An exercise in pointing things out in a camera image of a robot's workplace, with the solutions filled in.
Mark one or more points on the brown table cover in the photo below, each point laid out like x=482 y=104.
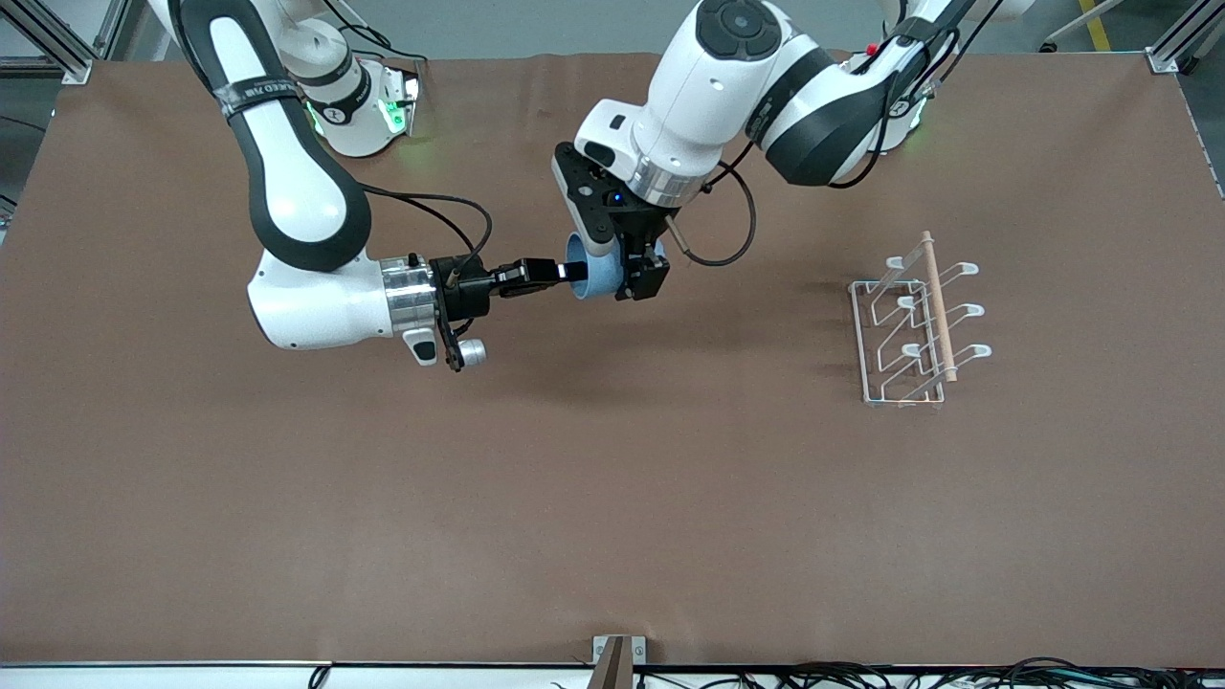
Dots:
x=574 y=478

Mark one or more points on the metal table edge bracket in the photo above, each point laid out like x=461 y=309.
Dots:
x=617 y=660

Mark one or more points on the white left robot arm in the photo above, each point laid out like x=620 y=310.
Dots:
x=708 y=96

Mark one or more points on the blue cup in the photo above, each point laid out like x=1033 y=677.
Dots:
x=601 y=276

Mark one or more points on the aluminium frame profile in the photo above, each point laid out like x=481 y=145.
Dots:
x=57 y=53
x=1177 y=43

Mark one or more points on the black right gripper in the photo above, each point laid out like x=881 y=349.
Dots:
x=466 y=290

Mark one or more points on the white table edge rail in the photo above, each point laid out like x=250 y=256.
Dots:
x=144 y=677

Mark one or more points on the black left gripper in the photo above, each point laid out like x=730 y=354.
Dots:
x=639 y=233

